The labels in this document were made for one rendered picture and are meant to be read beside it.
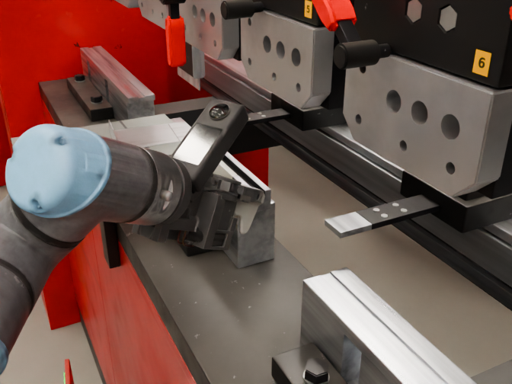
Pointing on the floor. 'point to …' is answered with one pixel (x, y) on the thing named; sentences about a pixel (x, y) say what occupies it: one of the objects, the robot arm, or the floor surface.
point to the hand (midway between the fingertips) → (255, 192)
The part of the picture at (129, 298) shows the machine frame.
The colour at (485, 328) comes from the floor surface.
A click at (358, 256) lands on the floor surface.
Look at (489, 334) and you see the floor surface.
